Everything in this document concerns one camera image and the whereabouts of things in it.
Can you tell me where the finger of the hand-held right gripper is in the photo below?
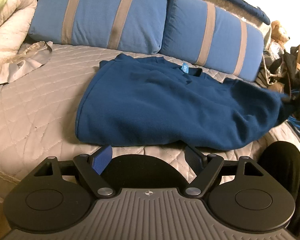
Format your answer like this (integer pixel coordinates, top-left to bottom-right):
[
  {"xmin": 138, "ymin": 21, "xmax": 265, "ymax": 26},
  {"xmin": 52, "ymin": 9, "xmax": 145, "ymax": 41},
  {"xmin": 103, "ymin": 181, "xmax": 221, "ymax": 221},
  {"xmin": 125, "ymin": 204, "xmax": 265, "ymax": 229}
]
[{"xmin": 281, "ymin": 91, "xmax": 300, "ymax": 124}]

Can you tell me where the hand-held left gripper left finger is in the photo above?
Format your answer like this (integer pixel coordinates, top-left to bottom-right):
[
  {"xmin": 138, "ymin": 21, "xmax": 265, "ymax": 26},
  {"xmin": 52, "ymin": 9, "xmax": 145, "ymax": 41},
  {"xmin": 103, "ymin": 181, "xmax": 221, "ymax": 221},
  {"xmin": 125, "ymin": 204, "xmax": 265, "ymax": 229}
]
[{"xmin": 33, "ymin": 144, "xmax": 117, "ymax": 198}]

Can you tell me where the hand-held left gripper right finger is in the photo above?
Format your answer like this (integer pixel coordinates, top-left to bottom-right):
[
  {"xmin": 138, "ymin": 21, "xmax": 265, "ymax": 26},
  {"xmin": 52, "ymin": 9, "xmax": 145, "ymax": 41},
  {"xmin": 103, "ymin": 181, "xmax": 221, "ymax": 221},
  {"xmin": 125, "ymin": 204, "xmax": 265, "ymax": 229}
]
[{"xmin": 184, "ymin": 145, "xmax": 264, "ymax": 198}]

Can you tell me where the dark blue sweatshirt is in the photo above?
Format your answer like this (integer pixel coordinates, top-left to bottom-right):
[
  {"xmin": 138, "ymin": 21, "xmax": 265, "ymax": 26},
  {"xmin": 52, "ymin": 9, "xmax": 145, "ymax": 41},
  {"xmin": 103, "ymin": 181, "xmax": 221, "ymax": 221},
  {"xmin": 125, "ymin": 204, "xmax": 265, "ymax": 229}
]
[{"xmin": 75, "ymin": 53, "xmax": 294, "ymax": 151}]

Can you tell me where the small brown plush toy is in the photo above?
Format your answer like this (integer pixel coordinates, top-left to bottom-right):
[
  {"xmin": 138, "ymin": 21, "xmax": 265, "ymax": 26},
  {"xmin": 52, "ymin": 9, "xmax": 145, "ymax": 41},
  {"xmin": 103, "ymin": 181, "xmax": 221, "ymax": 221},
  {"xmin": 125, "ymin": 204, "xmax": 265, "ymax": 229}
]
[{"xmin": 267, "ymin": 81, "xmax": 287, "ymax": 94}]

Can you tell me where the person's leg in black pants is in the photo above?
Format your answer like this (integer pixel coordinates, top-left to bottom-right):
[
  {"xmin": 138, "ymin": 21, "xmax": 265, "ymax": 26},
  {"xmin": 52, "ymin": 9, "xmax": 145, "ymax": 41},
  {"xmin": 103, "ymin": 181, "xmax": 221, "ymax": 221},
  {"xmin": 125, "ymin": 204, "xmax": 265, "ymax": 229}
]
[{"xmin": 259, "ymin": 141, "xmax": 300, "ymax": 235}]

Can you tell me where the brown teddy bear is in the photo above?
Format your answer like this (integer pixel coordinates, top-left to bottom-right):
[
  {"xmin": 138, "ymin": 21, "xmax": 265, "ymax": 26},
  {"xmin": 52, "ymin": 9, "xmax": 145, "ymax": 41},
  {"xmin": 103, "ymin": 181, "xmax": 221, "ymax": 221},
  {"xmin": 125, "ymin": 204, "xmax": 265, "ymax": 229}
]
[{"xmin": 270, "ymin": 20, "xmax": 290, "ymax": 43}]

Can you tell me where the blue grey-striped pillow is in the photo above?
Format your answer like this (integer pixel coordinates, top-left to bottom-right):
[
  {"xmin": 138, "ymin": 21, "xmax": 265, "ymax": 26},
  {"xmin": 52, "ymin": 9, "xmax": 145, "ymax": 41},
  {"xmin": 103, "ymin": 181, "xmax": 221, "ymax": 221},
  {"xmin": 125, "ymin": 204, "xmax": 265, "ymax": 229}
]
[
  {"xmin": 159, "ymin": 0, "xmax": 264, "ymax": 82},
  {"xmin": 27, "ymin": 0, "xmax": 168, "ymax": 55}
]

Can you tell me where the loose grey sheet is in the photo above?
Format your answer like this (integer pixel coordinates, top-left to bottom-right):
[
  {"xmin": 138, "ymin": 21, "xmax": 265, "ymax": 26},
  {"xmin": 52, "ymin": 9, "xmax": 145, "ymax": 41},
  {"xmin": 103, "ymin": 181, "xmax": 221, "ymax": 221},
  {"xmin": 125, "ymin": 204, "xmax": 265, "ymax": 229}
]
[{"xmin": 0, "ymin": 41, "xmax": 53, "ymax": 101}]

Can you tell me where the beige fluffy blanket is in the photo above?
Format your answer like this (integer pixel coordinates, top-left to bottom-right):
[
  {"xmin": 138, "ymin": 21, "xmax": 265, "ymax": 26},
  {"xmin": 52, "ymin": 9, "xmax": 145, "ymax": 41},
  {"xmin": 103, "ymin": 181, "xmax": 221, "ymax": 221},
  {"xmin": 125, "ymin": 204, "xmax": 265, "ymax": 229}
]
[{"xmin": 0, "ymin": 0, "xmax": 38, "ymax": 68}]

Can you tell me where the black strapped bag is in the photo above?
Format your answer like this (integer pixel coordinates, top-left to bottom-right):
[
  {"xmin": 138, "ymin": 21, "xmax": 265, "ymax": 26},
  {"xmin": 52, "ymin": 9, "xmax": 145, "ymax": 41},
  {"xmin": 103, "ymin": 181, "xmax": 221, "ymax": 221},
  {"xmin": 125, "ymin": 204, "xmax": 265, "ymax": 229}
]
[{"xmin": 262, "ymin": 44, "xmax": 300, "ymax": 98}]

